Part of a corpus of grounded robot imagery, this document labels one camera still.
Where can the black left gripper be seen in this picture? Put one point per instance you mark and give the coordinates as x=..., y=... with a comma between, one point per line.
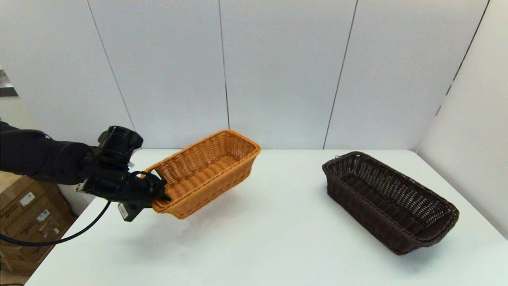
x=119, y=186

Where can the orange wicker basket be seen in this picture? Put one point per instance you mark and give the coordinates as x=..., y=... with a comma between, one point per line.
x=206, y=174

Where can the dark brown wicker basket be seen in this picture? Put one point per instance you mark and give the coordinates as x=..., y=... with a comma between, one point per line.
x=389, y=202

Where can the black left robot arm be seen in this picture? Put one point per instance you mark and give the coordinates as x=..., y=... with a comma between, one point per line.
x=35, y=155

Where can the brown cardboard box white label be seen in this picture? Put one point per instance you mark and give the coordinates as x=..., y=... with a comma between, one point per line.
x=24, y=198
x=39, y=254
x=41, y=217

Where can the grey metal wall fixture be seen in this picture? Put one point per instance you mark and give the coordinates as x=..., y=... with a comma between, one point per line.
x=6, y=85

